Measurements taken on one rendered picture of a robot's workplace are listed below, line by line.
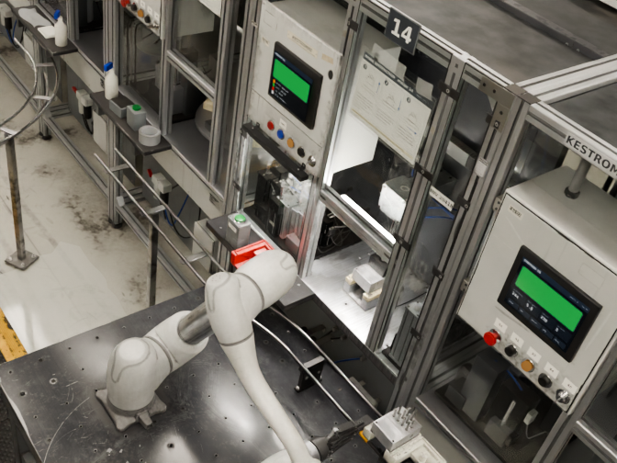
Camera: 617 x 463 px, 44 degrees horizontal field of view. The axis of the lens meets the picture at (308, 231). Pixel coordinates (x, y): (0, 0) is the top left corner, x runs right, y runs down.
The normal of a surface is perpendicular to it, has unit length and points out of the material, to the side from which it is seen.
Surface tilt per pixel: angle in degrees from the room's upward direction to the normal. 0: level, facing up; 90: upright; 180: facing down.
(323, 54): 91
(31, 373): 0
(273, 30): 90
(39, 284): 0
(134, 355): 6
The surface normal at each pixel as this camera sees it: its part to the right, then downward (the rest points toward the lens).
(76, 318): 0.16, -0.76
